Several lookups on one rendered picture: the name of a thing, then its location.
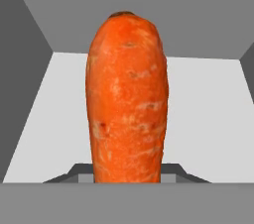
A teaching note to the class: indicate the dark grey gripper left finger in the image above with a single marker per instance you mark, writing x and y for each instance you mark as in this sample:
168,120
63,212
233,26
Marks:
79,172

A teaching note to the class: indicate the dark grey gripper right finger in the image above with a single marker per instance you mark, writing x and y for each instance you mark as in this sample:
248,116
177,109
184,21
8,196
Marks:
175,172

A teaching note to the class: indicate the orange carrot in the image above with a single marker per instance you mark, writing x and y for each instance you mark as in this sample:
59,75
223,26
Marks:
127,102

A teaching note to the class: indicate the grey fridge drawer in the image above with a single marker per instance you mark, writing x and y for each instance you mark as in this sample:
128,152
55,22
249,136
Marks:
205,109

